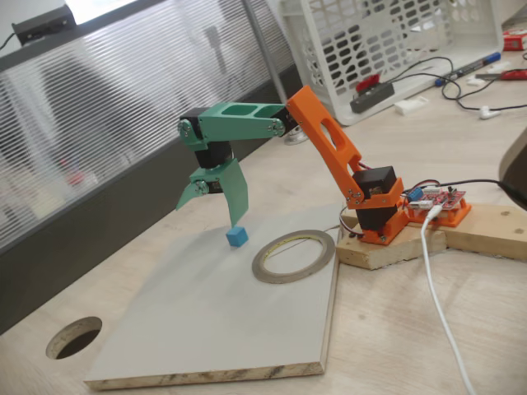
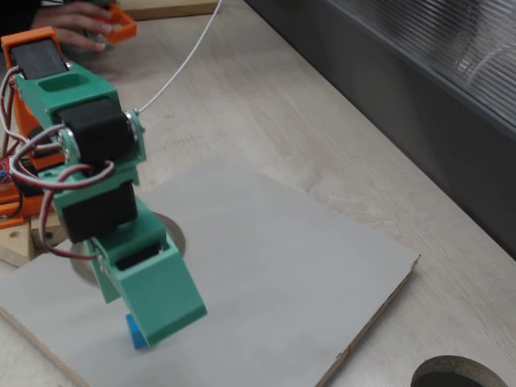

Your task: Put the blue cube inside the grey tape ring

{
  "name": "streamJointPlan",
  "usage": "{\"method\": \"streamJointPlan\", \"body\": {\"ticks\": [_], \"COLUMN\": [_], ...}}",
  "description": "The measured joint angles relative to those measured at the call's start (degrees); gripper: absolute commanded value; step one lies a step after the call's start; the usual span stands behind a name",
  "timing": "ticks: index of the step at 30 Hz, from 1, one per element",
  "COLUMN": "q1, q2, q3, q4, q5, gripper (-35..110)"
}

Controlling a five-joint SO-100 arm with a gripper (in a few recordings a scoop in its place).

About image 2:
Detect grey partition with striped glass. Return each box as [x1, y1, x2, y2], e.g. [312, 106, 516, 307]
[244, 0, 516, 264]

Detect orange leader arm handle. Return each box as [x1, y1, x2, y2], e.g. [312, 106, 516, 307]
[86, 0, 139, 45]

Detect grey chipboard panel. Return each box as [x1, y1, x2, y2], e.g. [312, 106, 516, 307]
[0, 155, 421, 387]

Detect grey ring of tape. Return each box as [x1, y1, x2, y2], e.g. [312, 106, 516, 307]
[69, 212, 189, 288]

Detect red controller circuit board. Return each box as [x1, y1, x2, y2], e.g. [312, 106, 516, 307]
[0, 158, 14, 187]

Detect blue cube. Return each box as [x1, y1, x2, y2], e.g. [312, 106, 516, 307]
[125, 313, 149, 350]

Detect white USB cable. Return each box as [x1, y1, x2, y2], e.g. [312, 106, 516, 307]
[138, 0, 223, 114]

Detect short wooden base block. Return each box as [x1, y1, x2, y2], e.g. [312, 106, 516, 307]
[30, 217, 77, 254]

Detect long wooden base plank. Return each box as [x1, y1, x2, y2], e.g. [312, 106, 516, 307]
[0, 224, 35, 268]

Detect person's hand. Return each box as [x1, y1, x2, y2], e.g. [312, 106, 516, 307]
[31, 0, 115, 52]

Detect forearm in black sleeve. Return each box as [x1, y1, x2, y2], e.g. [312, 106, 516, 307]
[0, 0, 46, 38]

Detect twisted servo wire loop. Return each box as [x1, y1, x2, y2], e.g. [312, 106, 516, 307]
[0, 67, 119, 264]

